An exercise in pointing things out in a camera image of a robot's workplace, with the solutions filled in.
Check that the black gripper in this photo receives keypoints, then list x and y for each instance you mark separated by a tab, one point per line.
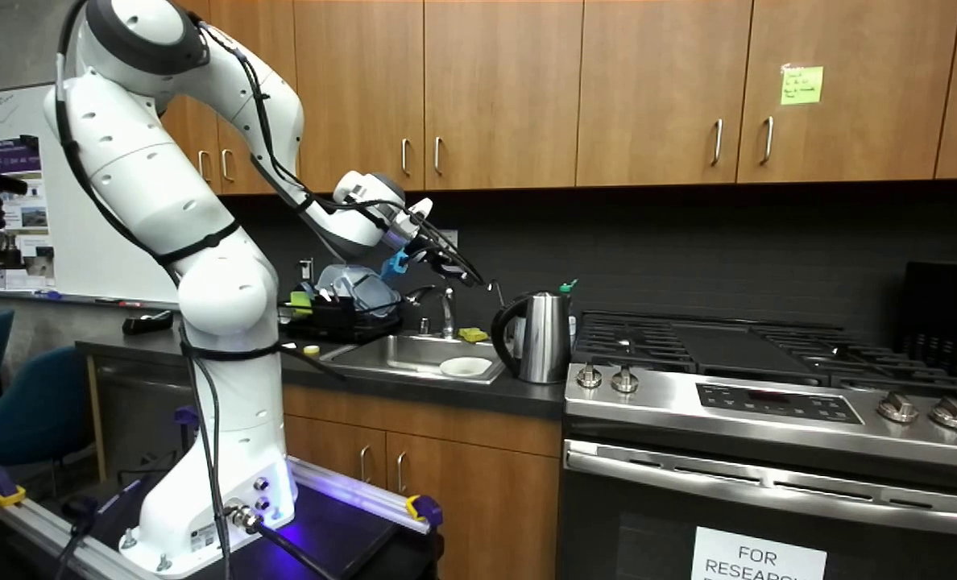
424	247

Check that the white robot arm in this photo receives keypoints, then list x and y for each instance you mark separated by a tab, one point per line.
219	291

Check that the aluminium robot base cart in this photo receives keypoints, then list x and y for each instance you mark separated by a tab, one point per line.
348	518

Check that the grey steel kettle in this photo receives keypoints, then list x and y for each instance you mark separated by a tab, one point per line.
542	341

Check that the chrome sink faucet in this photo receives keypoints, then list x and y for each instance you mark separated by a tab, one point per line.
443	306

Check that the yellow green sponge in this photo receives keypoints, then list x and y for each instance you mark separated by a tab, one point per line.
473	336

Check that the white plate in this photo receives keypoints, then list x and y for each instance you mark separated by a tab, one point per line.
465	367

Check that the stainless steel sink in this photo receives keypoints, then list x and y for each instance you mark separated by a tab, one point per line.
408	351

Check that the blue grey bowl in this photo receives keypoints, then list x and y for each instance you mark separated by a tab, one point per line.
351	285

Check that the teal capped bottle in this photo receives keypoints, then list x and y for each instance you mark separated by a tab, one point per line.
568	291

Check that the black dish rack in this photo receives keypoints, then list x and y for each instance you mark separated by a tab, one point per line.
351	320

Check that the green item beside rack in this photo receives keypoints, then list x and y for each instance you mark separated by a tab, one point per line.
300	304

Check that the steel range knob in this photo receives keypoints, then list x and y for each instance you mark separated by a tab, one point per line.
896	406
950	415
626	378
589	378

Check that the yellow round item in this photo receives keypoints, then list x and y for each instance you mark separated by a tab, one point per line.
310	350

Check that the narrow wooden lower cabinet door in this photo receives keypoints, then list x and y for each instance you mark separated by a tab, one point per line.
333	451

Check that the wide wooden lower cabinet door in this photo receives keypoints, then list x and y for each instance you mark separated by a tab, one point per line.
477	504

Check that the yellow blue clamp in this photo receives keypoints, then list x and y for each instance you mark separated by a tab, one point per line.
6	497
424	509

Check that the stainless steel gas range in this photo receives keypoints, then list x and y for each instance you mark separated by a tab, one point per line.
779	430

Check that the grey dishwasher front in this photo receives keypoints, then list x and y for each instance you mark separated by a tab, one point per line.
134	419

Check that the white whiteboard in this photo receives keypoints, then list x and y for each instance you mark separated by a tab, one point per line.
92	247

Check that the green sticky note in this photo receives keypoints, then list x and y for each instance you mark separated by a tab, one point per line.
799	86

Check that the white paper sign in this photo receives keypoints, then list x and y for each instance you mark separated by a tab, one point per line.
755	556

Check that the printed poster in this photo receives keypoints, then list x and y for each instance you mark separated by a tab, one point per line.
27	229

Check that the black countertop appliance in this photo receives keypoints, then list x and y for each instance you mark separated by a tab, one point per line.
950	309

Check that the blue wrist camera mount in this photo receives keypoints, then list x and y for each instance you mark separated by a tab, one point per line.
395	264

